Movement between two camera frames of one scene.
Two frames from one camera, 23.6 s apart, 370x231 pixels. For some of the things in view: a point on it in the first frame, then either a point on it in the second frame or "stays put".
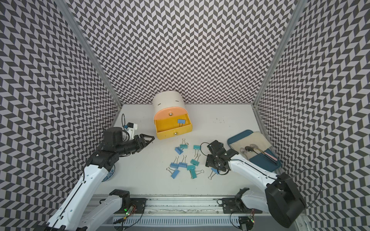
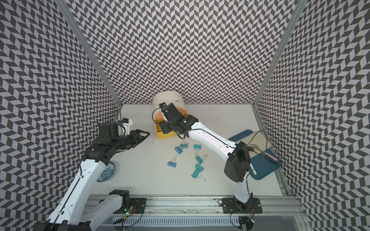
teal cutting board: (268, 160) stays put
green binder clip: (196, 147) stays put
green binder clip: (191, 167) -> (199, 167)
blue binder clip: (178, 150) stays put
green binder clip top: (185, 146) stays put
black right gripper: (210, 158) -> (164, 127)
